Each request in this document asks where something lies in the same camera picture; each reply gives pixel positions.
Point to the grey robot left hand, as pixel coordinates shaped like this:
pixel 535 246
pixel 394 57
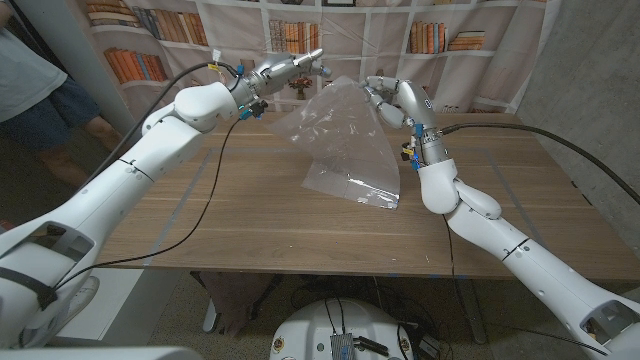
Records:
pixel 280 72

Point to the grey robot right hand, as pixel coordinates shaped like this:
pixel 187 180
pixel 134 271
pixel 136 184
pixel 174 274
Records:
pixel 412 105

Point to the clear plastic bag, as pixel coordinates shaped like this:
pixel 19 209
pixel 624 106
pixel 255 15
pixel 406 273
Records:
pixel 345 130

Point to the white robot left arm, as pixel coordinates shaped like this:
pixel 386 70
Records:
pixel 150 145

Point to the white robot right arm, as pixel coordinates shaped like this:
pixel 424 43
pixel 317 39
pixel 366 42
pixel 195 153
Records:
pixel 525 260

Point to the person bare forearm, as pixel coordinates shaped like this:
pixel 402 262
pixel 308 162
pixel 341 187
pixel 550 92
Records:
pixel 4 12

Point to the printed bookshelf backdrop cloth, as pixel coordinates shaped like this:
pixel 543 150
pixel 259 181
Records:
pixel 240 30

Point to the grey table leg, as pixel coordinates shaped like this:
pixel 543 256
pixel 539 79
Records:
pixel 475 320

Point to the black power adapter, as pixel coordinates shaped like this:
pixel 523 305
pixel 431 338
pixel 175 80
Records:
pixel 430 346

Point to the white robot torso base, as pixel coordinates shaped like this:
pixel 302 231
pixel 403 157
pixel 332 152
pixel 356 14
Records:
pixel 310 325

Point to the black connector on torso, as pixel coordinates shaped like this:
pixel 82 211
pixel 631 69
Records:
pixel 372 346

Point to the grey finned electronics module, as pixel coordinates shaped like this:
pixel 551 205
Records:
pixel 342 347

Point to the white table leg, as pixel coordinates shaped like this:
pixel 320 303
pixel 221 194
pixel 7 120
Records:
pixel 211 317

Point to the person in white shirt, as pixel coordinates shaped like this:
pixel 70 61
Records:
pixel 25 85

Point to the person in grey trousers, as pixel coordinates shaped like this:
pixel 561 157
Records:
pixel 87 295

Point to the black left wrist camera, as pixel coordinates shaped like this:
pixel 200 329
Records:
pixel 255 110

